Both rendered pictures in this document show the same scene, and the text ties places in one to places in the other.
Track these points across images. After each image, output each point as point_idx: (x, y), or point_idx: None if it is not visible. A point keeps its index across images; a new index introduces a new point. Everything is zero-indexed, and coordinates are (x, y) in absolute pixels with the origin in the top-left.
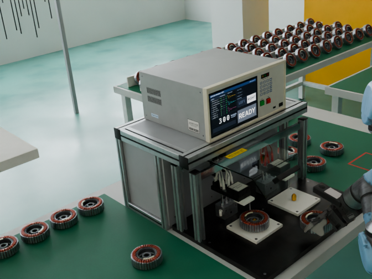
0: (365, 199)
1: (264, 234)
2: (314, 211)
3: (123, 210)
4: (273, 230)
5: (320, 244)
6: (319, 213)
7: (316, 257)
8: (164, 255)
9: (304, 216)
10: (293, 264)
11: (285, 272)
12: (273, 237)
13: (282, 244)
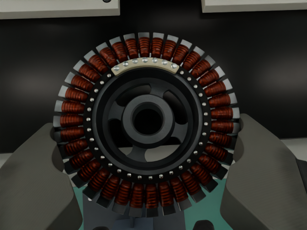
0: None
1: (22, 5)
2: (198, 68)
3: None
4: (66, 7)
5: (150, 150)
6: (203, 97)
7: (86, 184)
8: None
9: (119, 59)
10: (8, 154)
11: None
12: (49, 34)
13: (34, 77)
